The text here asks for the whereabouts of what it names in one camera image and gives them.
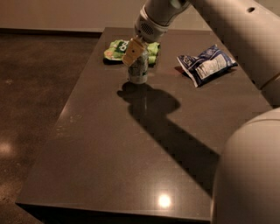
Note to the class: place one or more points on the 7up soda can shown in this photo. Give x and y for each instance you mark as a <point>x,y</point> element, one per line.
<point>138,71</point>

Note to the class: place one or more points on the blue white chip bag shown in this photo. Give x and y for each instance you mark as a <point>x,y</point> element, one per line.
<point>209,64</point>

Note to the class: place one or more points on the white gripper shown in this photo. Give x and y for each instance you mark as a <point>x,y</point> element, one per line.
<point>150,29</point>

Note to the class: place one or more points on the green rice chip bag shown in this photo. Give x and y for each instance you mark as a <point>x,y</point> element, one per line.
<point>114,54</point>

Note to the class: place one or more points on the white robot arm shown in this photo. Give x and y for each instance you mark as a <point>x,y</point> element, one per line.
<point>246,185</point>

